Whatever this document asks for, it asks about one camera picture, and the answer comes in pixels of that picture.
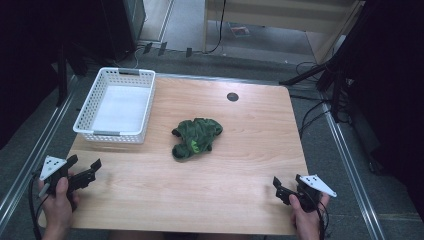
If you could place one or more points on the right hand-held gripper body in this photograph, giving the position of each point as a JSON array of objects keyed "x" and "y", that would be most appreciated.
[{"x": 316, "y": 185}]

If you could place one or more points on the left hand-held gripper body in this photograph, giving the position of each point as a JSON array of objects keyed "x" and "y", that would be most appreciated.
[{"x": 51, "y": 165}]

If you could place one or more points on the white plastic basket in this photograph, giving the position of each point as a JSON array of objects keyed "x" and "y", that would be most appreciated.
[{"x": 116, "y": 110}]

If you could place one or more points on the green cloth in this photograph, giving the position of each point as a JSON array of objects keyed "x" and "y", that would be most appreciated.
[{"x": 196, "y": 136}]

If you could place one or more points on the person's right hand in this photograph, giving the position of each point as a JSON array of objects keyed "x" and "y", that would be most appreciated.
[{"x": 306, "y": 223}]

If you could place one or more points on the person's left hand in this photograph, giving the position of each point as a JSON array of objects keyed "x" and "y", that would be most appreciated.
[{"x": 58, "y": 210}]

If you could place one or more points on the dark upright stand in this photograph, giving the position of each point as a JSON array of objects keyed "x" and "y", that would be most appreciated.
[{"x": 62, "y": 76}]

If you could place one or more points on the black metal stand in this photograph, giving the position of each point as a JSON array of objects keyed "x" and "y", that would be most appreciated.
[{"x": 335, "y": 86}]

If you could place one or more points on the black round table grommet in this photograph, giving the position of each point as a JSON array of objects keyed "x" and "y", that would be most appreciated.
[{"x": 232, "y": 97}]

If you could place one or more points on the small black floor tab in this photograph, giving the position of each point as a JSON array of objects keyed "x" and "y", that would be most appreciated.
[
  {"x": 189, "y": 52},
  {"x": 147, "y": 48}
]

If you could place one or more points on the black cabinet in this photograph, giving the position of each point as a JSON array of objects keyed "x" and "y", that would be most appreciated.
[{"x": 123, "y": 26}]

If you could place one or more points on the red printed booklet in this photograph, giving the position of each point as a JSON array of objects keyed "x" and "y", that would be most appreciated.
[{"x": 239, "y": 30}]

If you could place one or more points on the light wooden furniture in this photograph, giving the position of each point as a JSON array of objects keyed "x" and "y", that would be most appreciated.
[{"x": 283, "y": 15}]

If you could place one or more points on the metal floor rail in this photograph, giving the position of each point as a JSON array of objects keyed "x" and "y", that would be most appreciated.
[
  {"x": 36, "y": 153},
  {"x": 353, "y": 180}
]

